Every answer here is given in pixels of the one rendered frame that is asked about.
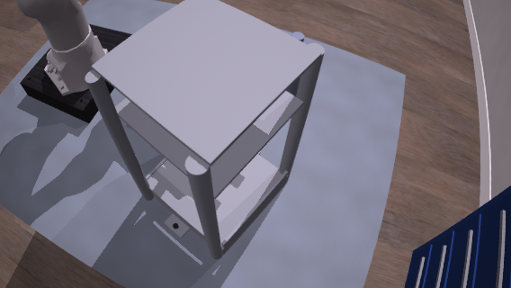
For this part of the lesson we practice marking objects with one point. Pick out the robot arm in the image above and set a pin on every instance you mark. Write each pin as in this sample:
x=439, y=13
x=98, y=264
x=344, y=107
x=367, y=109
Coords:
x=74, y=48

